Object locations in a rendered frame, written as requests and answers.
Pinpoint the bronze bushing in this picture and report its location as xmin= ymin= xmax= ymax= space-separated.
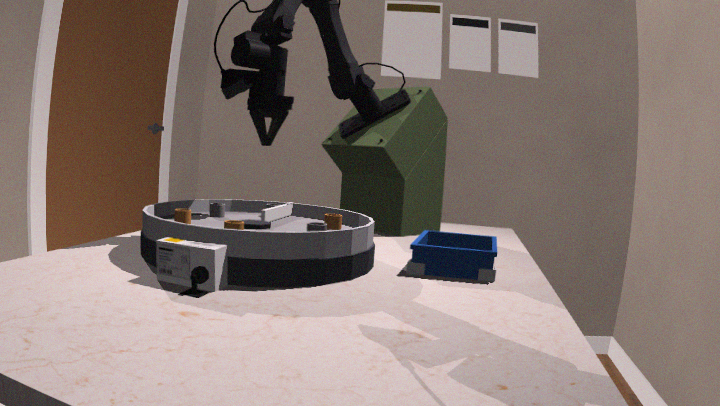
xmin=174 ymin=209 xmax=191 ymax=224
xmin=224 ymin=220 xmax=244 ymax=230
xmin=324 ymin=214 xmax=342 ymax=230

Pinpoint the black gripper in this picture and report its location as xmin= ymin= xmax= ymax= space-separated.
xmin=247 ymin=71 xmax=294 ymax=146

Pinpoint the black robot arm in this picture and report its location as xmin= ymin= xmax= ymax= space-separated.
xmin=221 ymin=0 xmax=411 ymax=139

